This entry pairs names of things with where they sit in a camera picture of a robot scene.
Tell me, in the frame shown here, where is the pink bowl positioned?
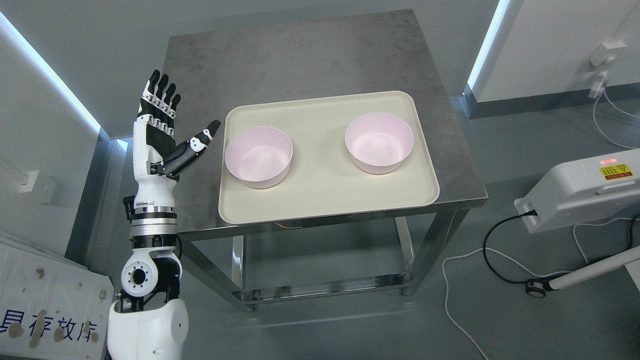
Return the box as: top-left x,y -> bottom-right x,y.
224,126 -> 294,190
344,112 -> 415,175

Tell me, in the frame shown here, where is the cream plastic tray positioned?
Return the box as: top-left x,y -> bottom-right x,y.
218,90 -> 440,224

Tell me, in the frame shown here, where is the white stand leg with caster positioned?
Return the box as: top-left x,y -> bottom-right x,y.
525,246 -> 640,298

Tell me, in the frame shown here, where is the white wall socket with plug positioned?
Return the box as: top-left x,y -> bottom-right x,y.
587,39 -> 627,100

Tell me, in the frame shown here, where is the stainless steel table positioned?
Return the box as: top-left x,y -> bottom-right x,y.
163,10 -> 489,312

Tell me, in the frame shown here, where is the white signboard with blue text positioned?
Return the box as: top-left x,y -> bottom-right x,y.
0,232 -> 114,360

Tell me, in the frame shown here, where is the white machine with warning label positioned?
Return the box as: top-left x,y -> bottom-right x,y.
513,149 -> 640,234

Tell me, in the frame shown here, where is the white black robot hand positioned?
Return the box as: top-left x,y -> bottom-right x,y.
133,69 -> 222,186

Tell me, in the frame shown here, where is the black power cable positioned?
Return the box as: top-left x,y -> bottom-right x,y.
482,209 -> 640,285

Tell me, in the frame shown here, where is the white wall socket left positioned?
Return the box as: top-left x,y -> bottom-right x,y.
18,170 -> 41,193

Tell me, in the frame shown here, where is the white floor cable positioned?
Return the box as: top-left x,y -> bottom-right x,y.
442,216 -> 640,360

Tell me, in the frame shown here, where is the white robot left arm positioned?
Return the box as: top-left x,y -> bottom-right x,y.
106,196 -> 189,360

